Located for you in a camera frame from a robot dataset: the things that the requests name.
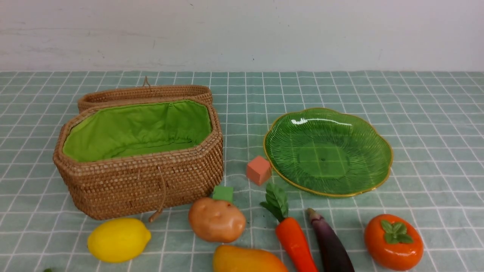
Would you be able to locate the brown toy potato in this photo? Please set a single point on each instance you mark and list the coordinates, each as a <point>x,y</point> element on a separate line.
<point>216,221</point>

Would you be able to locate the orange toy carrot green leaves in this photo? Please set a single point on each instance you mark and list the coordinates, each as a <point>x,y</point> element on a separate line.
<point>288,231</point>

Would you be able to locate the orange yellow toy mango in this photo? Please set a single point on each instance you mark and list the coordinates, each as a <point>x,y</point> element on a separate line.
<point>228,258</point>

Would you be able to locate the purple toy eggplant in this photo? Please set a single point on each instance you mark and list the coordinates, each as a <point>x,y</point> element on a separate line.
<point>333,253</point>

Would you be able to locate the yellow toy lemon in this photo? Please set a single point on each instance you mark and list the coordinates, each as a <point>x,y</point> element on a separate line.
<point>118,240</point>

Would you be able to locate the orange toy persimmon green leaf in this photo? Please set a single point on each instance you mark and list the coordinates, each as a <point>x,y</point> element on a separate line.
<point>393,242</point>

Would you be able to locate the salmon pink foam cube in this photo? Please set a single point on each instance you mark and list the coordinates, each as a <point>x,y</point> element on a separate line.
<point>258,170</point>

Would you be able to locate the green foam cube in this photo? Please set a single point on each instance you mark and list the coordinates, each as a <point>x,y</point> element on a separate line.
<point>223,193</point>

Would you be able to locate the green leaf-shaped glass plate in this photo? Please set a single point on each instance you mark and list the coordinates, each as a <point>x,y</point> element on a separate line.
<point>328,153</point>

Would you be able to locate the woven wicker basket green lining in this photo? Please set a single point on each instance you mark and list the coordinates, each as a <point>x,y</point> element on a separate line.
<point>134,157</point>

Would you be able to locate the woven wicker basket lid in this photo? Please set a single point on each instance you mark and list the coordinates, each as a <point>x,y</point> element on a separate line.
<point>146,91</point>

